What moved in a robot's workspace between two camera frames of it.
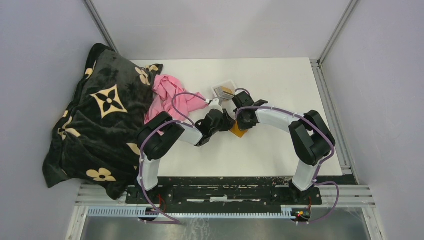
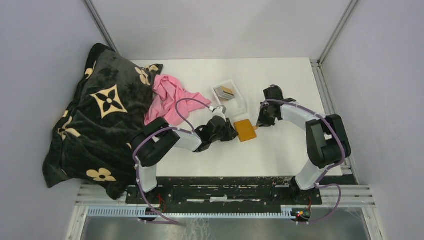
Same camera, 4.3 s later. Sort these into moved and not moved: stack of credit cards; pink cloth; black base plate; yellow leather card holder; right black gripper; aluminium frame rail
Moved: right black gripper; yellow leather card holder
Not moved: pink cloth; aluminium frame rail; stack of credit cards; black base plate
